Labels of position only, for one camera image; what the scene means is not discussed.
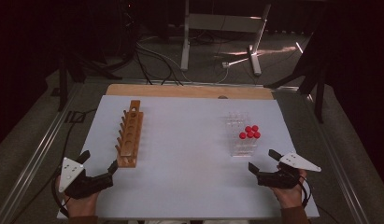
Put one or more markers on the white metal stand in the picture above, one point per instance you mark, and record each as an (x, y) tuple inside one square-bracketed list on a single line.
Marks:
[(220, 23)]

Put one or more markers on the wooden test tube rack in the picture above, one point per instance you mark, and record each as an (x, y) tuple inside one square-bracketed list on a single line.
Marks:
[(130, 146)]

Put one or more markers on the white table mat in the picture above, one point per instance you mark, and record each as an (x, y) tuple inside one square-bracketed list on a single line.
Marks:
[(186, 155)]

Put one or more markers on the clear plastic test tube rack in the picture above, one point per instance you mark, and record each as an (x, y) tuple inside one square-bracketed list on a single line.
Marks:
[(236, 121)]

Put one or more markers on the person's right hand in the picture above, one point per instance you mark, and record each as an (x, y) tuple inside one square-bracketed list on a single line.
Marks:
[(289, 197)]

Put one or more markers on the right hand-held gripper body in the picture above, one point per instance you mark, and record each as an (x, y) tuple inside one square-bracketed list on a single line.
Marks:
[(300, 163)]

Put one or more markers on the person's left hand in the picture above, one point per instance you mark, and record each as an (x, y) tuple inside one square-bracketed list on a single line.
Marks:
[(80, 207)]

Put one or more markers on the black tripod stand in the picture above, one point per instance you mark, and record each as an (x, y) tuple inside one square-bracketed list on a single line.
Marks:
[(319, 93), (62, 77)]

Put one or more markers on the metal floor rail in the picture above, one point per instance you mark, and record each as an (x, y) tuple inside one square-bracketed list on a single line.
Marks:
[(339, 168), (34, 161)]

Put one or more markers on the white power adapter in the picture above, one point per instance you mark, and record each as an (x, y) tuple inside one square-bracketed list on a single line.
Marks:
[(225, 64)]

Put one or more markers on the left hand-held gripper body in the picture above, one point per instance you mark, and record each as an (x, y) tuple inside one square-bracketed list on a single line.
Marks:
[(69, 174)]

